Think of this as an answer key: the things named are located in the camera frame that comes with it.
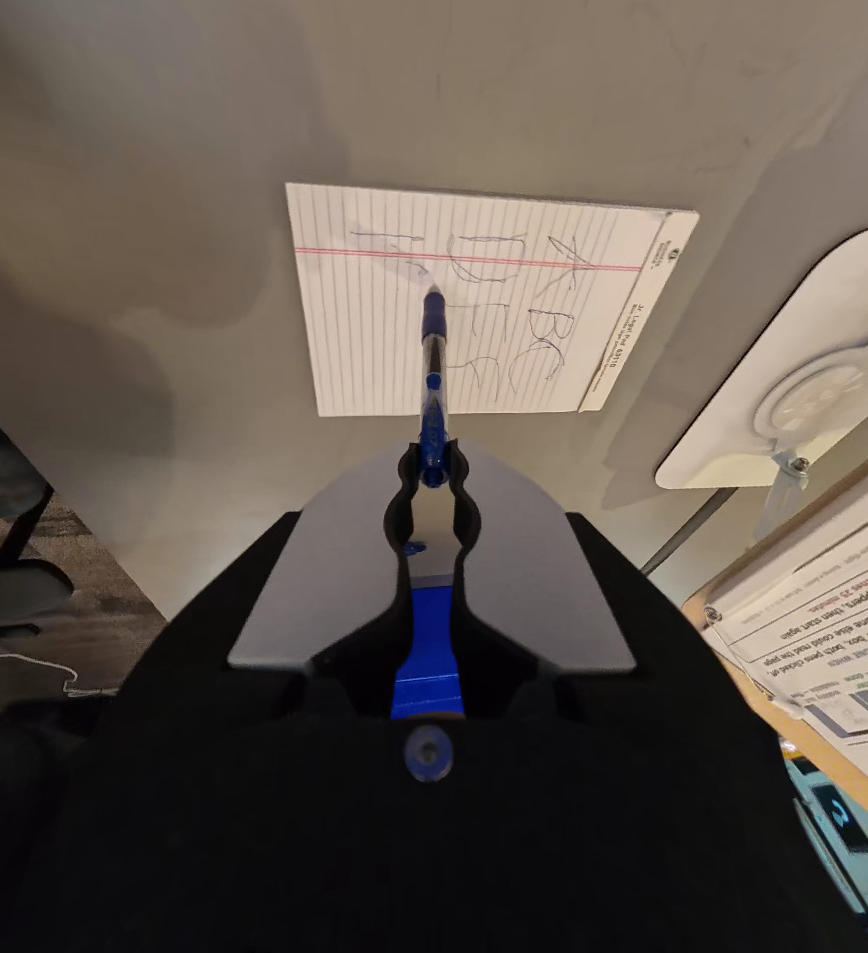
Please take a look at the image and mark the printed instruction sheet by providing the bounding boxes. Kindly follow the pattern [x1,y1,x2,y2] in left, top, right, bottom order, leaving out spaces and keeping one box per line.
[706,506,868,801]

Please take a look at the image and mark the blue pen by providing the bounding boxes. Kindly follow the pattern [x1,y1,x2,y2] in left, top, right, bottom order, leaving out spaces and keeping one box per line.
[417,283,454,491]

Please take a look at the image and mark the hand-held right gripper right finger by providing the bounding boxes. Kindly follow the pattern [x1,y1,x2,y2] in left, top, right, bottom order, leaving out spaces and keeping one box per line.
[451,438,638,717]

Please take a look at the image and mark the white document stand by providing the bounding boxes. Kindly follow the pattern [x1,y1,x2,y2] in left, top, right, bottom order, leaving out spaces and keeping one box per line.
[655,225,868,850]

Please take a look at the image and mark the dark grey desk mat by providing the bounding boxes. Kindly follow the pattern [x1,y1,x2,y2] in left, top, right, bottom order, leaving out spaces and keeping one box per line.
[640,489,737,576]

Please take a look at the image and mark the white floor cable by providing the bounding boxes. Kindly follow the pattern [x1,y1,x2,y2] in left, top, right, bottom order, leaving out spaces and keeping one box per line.
[0,642,121,701]

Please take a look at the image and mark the white lined notepad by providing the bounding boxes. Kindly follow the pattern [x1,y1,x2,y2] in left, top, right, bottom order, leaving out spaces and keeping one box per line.
[286,182,700,418]

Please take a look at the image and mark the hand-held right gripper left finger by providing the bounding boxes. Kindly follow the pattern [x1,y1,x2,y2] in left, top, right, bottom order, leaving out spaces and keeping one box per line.
[227,439,414,717]

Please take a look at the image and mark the black office chair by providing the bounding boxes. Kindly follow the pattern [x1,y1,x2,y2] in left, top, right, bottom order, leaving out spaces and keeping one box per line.
[0,476,77,660]

